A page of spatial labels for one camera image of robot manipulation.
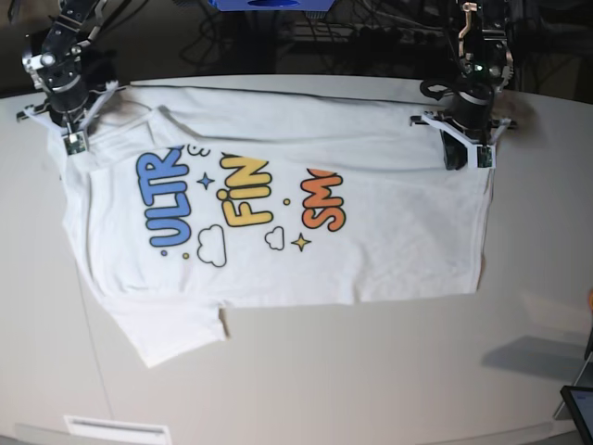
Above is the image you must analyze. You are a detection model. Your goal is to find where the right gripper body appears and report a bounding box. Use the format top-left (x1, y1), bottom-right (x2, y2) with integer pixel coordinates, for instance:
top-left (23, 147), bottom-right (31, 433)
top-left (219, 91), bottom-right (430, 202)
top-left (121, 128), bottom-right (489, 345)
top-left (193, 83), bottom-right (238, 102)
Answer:
top-left (45, 81), bottom-right (100, 128)

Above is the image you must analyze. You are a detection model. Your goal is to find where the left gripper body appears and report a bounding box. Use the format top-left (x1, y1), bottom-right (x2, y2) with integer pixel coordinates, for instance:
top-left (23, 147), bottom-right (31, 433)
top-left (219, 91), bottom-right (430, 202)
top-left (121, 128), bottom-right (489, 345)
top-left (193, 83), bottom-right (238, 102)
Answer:
top-left (419, 80), bottom-right (495, 142)

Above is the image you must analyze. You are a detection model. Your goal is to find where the white printed T-shirt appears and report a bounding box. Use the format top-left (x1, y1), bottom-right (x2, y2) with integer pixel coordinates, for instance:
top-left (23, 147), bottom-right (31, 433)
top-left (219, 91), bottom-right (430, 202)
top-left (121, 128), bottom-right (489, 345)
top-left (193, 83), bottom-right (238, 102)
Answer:
top-left (48, 87), bottom-right (492, 367)

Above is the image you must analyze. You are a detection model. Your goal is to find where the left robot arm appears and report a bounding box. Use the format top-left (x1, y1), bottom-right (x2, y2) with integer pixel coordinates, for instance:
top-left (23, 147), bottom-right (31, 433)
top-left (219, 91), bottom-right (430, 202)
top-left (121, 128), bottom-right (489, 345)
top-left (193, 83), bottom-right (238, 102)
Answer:
top-left (410, 1), bottom-right (517, 171)

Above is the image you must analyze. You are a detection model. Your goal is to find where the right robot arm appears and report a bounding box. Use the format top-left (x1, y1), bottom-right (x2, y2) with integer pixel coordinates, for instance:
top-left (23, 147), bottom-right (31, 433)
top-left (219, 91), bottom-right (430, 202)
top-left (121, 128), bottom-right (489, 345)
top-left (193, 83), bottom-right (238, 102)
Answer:
top-left (22, 1), bottom-right (118, 133)

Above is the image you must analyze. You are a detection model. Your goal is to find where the blue box at top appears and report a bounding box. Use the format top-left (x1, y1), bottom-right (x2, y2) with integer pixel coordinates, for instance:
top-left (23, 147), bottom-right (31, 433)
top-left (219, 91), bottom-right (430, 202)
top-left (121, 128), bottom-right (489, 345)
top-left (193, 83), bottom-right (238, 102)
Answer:
top-left (208, 0), bottom-right (334, 12)

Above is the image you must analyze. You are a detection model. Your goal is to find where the dark tablet screen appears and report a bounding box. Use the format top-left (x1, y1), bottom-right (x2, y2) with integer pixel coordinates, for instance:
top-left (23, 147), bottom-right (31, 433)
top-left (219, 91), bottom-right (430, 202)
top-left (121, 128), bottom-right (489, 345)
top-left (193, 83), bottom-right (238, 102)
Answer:
top-left (561, 386), bottom-right (592, 445)

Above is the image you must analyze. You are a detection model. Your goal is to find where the white paper label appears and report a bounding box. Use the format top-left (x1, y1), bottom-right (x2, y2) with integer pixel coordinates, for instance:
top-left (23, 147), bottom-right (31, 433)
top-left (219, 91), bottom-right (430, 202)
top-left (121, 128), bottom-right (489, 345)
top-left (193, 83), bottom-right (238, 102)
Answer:
top-left (64, 415), bottom-right (172, 444)

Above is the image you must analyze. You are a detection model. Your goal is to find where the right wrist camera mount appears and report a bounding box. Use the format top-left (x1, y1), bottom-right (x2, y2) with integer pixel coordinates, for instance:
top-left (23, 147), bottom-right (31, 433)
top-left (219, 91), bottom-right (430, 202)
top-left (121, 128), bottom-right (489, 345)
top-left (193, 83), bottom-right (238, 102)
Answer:
top-left (16, 81), bottom-right (124, 156)

